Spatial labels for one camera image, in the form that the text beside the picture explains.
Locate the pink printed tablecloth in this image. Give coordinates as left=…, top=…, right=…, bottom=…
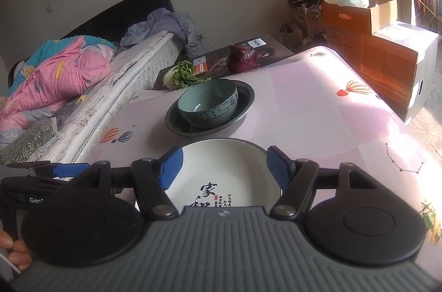
left=83, top=45, right=442, bottom=279

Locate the grey-blue clothes pile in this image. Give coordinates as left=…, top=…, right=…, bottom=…
left=121, top=9, right=204, bottom=58

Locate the large cardboard box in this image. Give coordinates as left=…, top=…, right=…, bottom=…
left=326, top=21, right=439, bottom=125

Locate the open printed carton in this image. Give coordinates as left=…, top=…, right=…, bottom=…
left=276, top=0, right=325, bottom=37

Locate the orange-brown cardboard box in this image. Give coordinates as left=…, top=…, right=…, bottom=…
left=321, top=0, right=398, bottom=35

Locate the large stainless steel plate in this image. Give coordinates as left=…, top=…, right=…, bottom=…
left=238, top=139, right=269, bottom=156

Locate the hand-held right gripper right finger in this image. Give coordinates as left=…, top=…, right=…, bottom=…
left=267, top=145, right=378, bottom=219

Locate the black bed headboard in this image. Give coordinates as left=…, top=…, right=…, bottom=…
left=60, top=0, right=175, bottom=41

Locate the white quilted mattress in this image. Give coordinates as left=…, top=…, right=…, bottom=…
left=0, top=31, right=182, bottom=175

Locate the person's left hand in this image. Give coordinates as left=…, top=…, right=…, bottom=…
left=0, top=229, right=32, bottom=271

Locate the teal ceramic bowl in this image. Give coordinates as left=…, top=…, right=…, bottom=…
left=177, top=79, right=239, bottom=129

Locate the green floral pillow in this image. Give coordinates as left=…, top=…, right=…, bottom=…
left=0, top=120, right=61, bottom=165

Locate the red onion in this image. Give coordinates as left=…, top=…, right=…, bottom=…
left=226, top=44, right=259, bottom=73

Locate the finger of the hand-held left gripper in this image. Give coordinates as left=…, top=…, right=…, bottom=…
left=33, top=161, right=91, bottom=177
left=3, top=175, right=68, bottom=191

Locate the white ceramic plate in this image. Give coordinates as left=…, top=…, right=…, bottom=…
left=164, top=138, right=282, bottom=210

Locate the stainless steel bowl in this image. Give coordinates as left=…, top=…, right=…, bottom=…
left=167, top=80, right=254, bottom=134
left=165, top=80, right=255, bottom=141

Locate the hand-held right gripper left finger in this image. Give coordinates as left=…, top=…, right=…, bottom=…
left=69, top=145, right=183, bottom=219

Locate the pink patterned quilt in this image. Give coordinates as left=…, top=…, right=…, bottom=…
left=0, top=36, right=116, bottom=141

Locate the napa cabbage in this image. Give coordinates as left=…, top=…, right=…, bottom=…
left=163, top=60, right=211, bottom=90

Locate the thin white cable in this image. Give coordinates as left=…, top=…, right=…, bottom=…
left=0, top=253, right=22, bottom=275

